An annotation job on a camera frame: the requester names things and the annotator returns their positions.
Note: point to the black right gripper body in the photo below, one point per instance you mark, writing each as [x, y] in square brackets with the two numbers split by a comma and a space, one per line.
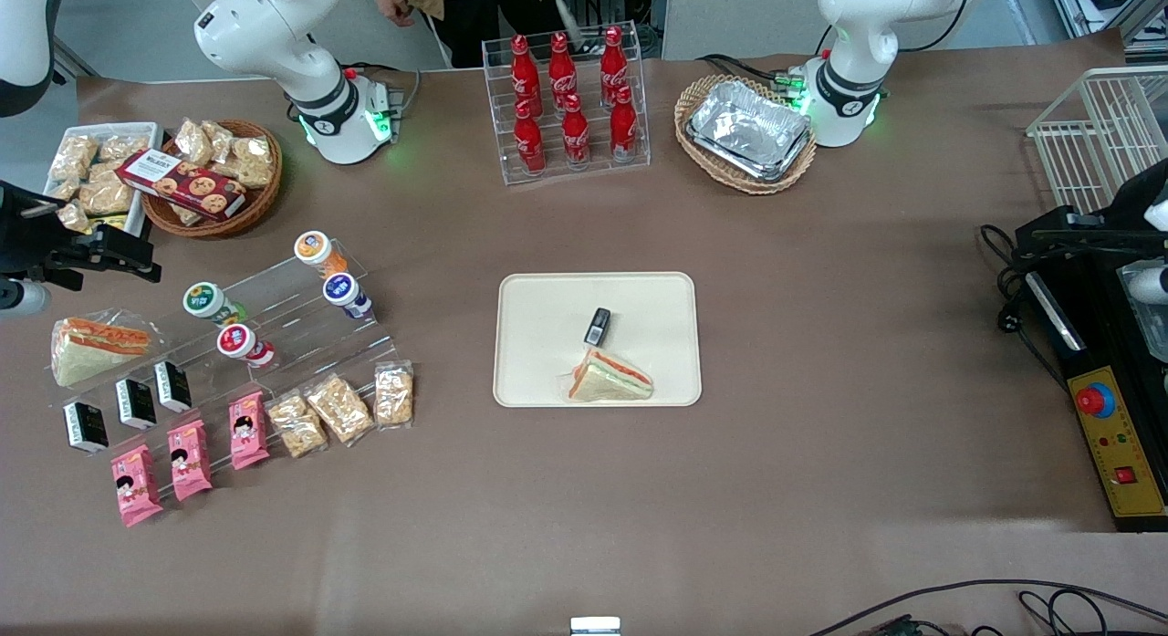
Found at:
[27, 237]

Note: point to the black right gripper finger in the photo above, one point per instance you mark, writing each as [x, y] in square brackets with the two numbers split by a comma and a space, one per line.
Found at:
[128, 253]
[68, 266]

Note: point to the green lid gum bottle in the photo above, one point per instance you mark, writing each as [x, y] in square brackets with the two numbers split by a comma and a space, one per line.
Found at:
[208, 302]

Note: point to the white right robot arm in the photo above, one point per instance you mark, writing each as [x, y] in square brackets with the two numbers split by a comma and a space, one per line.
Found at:
[274, 34]

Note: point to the red lid gum bottle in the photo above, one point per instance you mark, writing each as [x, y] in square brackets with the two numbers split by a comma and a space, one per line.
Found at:
[241, 342]

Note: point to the orange lid gum bottle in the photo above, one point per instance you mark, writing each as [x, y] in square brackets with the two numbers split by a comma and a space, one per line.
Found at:
[317, 249]

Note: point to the blue lid gum bottle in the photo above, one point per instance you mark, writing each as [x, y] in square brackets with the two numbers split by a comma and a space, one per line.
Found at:
[345, 293]

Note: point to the beige plastic tray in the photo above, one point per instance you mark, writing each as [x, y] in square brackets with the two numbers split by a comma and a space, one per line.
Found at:
[547, 344]

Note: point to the small black gum pack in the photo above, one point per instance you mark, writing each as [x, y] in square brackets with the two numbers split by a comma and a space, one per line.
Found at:
[598, 326]

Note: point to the aluminium foil tray stack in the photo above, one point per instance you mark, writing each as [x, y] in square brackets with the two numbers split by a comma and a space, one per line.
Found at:
[748, 130]

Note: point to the yellow snack pack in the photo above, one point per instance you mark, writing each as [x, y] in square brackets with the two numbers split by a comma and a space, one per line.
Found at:
[111, 223]

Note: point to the clear nut snack bag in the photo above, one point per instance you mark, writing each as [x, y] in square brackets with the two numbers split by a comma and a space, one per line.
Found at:
[106, 196]
[73, 218]
[193, 141]
[124, 146]
[219, 136]
[73, 154]
[64, 188]
[253, 160]

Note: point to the wrapped triangle sandwich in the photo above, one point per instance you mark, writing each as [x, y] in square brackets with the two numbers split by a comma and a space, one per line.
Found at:
[611, 380]
[96, 349]

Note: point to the red cookie box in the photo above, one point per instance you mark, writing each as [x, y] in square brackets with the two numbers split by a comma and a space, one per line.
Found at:
[182, 184]

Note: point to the white plastic bin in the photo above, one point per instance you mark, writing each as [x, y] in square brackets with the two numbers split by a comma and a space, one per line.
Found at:
[146, 134]

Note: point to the black snack box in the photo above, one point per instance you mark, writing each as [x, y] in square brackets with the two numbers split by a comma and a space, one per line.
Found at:
[86, 427]
[136, 403]
[172, 386]

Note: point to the round brown wicker basket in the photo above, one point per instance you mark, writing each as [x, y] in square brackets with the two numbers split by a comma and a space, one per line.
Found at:
[260, 198]

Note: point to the clear acrylic stepped shelf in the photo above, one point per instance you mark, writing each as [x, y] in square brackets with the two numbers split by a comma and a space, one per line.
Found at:
[301, 344]

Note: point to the pink snack packet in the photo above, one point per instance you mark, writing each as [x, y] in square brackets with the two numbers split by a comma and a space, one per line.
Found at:
[248, 431]
[135, 486]
[189, 460]

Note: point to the clear nut bar packet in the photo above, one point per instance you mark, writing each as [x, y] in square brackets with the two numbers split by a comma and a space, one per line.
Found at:
[339, 409]
[297, 424]
[394, 395]

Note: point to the red cola bottle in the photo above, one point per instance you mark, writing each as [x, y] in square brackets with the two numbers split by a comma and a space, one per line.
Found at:
[529, 143]
[523, 66]
[624, 128]
[575, 136]
[613, 57]
[561, 61]

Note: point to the clear acrylic bottle rack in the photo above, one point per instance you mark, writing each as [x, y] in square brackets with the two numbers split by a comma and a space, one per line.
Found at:
[593, 175]

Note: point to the oval light wicker basket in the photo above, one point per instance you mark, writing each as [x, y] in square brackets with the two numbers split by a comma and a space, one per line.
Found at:
[703, 93]

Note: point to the small white edge device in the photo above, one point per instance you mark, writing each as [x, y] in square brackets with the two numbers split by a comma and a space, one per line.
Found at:
[595, 627]

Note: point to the black control machine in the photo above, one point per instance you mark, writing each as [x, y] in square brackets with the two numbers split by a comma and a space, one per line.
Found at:
[1095, 335]

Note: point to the red emergency stop button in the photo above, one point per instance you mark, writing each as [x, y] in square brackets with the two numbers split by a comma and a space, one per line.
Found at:
[1095, 400]

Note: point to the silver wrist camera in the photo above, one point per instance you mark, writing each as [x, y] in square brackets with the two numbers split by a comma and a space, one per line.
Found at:
[23, 298]

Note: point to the metal frame rack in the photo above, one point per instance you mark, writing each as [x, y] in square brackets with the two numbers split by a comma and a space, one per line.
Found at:
[1113, 6]

